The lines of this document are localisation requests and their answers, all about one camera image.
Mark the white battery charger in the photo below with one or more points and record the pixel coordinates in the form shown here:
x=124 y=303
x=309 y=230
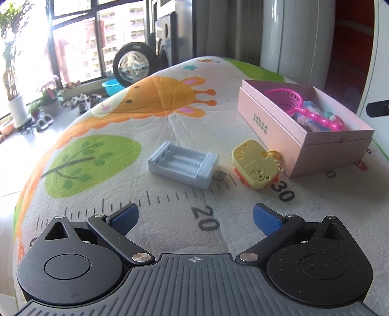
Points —
x=187 y=166

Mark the blue plastic basin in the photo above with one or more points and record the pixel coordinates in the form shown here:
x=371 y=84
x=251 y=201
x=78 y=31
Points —
x=112 y=87

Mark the pink cardboard box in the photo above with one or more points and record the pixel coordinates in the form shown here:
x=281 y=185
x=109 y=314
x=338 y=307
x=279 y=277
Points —
x=303 y=152

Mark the colourful play mat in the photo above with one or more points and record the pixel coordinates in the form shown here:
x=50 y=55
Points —
x=100 y=163

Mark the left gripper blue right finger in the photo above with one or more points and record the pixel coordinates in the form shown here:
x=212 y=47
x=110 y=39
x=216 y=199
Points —
x=279 y=231

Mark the flower pot with plant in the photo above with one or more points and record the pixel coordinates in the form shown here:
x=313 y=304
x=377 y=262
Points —
x=51 y=99

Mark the pink plastic basket scoop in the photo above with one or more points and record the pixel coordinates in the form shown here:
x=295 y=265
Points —
x=291 y=103

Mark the white plant pot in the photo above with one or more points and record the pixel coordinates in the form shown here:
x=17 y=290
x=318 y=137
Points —
x=19 y=111

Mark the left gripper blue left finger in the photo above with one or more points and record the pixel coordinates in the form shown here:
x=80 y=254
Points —
x=111 y=232

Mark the yellow duck keychain toy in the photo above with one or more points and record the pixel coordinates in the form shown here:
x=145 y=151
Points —
x=254 y=165

